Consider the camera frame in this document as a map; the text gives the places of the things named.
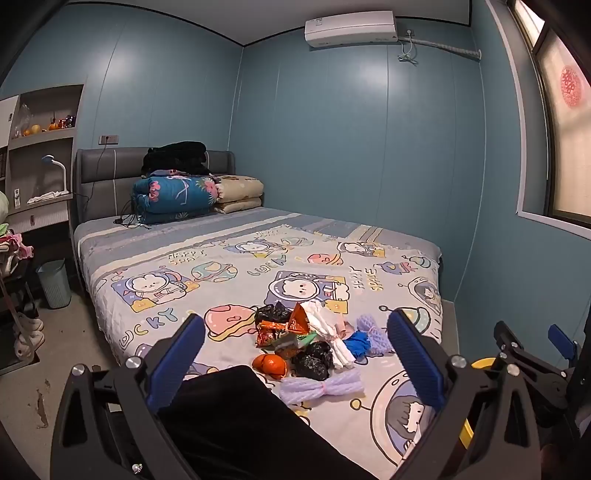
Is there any window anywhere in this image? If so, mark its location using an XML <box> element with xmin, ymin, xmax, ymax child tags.
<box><xmin>508</xmin><ymin>0</ymin><xmax>591</xmax><ymax>227</ymax></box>

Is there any grey wall shelf unit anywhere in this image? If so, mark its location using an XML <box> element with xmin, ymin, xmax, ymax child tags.
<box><xmin>0</xmin><ymin>83</ymin><xmax>86</xmax><ymax>241</ymax></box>

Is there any red paper window decoration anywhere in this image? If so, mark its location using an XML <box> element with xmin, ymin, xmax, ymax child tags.
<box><xmin>560</xmin><ymin>65</ymin><xmax>587</xmax><ymax>109</ymax></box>

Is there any grey upholstered headboard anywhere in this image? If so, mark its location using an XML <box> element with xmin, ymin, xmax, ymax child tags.
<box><xmin>76</xmin><ymin>147</ymin><xmax>236</xmax><ymax>222</ymax></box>

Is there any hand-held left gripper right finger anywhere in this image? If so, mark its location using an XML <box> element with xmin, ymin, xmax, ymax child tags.
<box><xmin>387</xmin><ymin>308</ymin><xmax>542</xmax><ymax>480</ymax></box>

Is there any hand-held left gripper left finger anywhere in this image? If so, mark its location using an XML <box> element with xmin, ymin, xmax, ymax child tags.
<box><xmin>50</xmin><ymin>313</ymin><xmax>206</xmax><ymax>480</ymax></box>

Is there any orange snack wrapper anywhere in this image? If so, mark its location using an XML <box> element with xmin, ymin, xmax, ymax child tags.
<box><xmin>287</xmin><ymin>302</ymin><xmax>320</xmax><ymax>334</ymax></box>

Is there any beige folded quilt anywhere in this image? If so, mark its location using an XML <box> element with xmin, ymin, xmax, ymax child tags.
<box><xmin>210</xmin><ymin>174</ymin><xmax>265</xmax><ymax>214</ymax></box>

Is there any green wrapper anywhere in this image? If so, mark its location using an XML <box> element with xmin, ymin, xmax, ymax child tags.
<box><xmin>274</xmin><ymin>333</ymin><xmax>319</xmax><ymax>360</ymax></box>

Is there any yellow rimmed trash bin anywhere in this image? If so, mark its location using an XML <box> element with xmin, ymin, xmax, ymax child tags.
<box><xmin>457</xmin><ymin>357</ymin><xmax>497</xmax><ymax>450</ymax></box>

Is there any orange peel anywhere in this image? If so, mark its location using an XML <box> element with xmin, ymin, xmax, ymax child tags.
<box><xmin>252</xmin><ymin>353</ymin><xmax>289</xmax><ymax>380</ymax></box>

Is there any white slipper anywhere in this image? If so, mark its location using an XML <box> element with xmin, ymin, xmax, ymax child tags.
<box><xmin>14</xmin><ymin>331</ymin><xmax>46</xmax><ymax>361</ymax></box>
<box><xmin>13</xmin><ymin>313</ymin><xmax>44</xmax><ymax>334</ymax></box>

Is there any loose purple foam net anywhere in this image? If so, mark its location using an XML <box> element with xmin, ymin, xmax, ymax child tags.
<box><xmin>353</xmin><ymin>313</ymin><xmax>391</xmax><ymax>358</ymax></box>

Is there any white crumpled tissue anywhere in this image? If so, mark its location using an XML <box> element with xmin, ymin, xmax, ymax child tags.
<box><xmin>305</xmin><ymin>300</ymin><xmax>356</xmax><ymax>370</ymax></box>

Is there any white desk lamp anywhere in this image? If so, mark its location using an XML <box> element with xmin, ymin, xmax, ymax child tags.
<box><xmin>41</xmin><ymin>154</ymin><xmax>70</xmax><ymax>195</ymax></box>

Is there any white cloth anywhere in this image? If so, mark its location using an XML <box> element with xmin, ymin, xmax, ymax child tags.
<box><xmin>27</xmin><ymin>190</ymin><xmax>65</xmax><ymax>205</ymax></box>

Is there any blue cloth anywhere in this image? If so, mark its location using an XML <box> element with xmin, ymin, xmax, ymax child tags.
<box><xmin>344</xmin><ymin>332</ymin><xmax>372</xmax><ymax>358</ymax></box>

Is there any black charger cable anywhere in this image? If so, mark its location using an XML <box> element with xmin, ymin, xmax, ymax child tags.
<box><xmin>85</xmin><ymin>138</ymin><xmax>153</xmax><ymax>229</ymax></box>

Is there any white power cord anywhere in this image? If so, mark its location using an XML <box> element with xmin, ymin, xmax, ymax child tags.
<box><xmin>398</xmin><ymin>30</ymin><xmax>419</xmax><ymax>65</ymax></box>

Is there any bed with cartoon sheet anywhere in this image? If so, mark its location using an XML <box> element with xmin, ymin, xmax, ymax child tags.
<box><xmin>74</xmin><ymin>207</ymin><xmax>444</xmax><ymax>480</ymax></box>

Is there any pale blue waste basket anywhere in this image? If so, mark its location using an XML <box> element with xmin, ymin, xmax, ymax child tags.
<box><xmin>36</xmin><ymin>259</ymin><xmax>72</xmax><ymax>310</ymax></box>

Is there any small knotted black plastic bag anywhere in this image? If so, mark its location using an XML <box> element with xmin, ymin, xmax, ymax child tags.
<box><xmin>292</xmin><ymin>342</ymin><xmax>334</xmax><ymax>381</ymax></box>

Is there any teal floral folded quilt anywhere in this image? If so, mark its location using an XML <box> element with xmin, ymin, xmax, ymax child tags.
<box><xmin>131</xmin><ymin>174</ymin><xmax>220</xmax><ymax>226</ymax></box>

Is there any red snack wrapper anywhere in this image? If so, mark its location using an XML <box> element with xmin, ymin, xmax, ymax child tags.
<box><xmin>255</xmin><ymin>322</ymin><xmax>291</xmax><ymax>348</ymax></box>

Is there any white air conditioner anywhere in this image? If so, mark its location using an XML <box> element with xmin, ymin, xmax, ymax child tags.
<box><xmin>304</xmin><ymin>10</ymin><xmax>399</xmax><ymax>48</ymax></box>

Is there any black clothes pile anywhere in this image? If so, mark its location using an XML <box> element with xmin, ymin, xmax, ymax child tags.
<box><xmin>142</xmin><ymin>141</ymin><xmax>209</xmax><ymax>177</ymax></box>

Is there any wrapped air conditioner pipe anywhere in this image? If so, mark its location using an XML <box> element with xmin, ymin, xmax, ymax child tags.
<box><xmin>406</xmin><ymin>37</ymin><xmax>482</xmax><ymax>61</ymax></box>

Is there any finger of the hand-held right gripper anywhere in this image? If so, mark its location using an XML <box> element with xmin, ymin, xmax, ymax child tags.
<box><xmin>547</xmin><ymin>324</ymin><xmax>581</xmax><ymax>368</ymax></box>
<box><xmin>493</xmin><ymin>320</ymin><xmax>571</xmax><ymax>411</ymax></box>

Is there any large black plastic bag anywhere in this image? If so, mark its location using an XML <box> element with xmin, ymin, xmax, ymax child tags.
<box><xmin>254</xmin><ymin>302</ymin><xmax>293</xmax><ymax>326</ymax></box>

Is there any clear plastic bag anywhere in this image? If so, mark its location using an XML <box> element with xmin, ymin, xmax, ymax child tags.
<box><xmin>11</xmin><ymin>104</ymin><xmax>34</xmax><ymax>139</ymax></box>

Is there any banded purple foam net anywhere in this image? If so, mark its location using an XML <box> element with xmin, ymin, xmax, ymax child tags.
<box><xmin>279</xmin><ymin>371</ymin><xmax>365</xmax><ymax>407</ymax></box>

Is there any pile of light clothes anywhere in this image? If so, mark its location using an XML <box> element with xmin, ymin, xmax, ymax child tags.
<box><xmin>0</xmin><ymin>191</ymin><xmax>34</xmax><ymax>278</ymax></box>

